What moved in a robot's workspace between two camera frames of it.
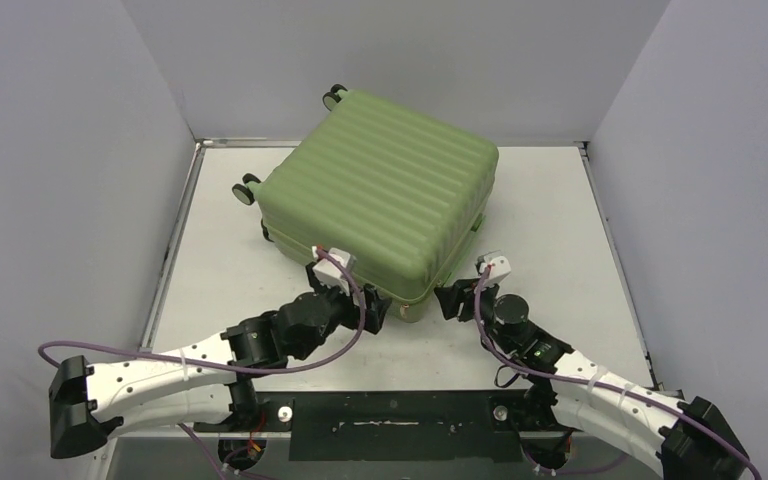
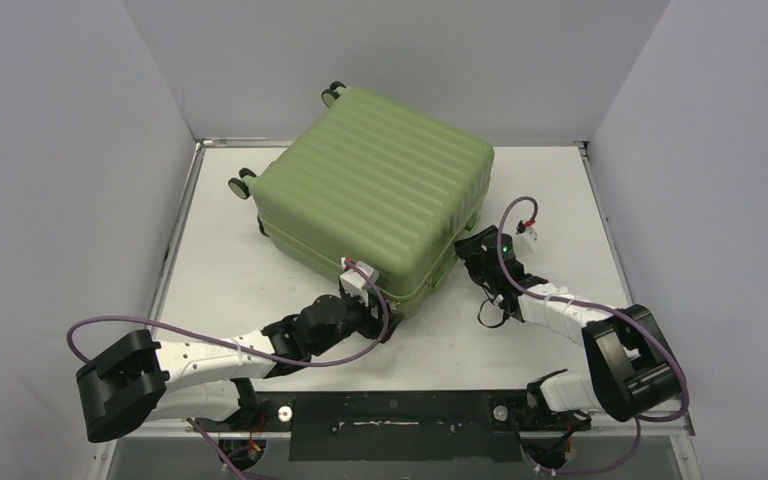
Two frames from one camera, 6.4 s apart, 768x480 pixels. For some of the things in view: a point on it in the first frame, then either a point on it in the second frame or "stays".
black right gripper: [460, 298] -> [470, 250]
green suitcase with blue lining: [397, 190] stays
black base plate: [393, 425] stays
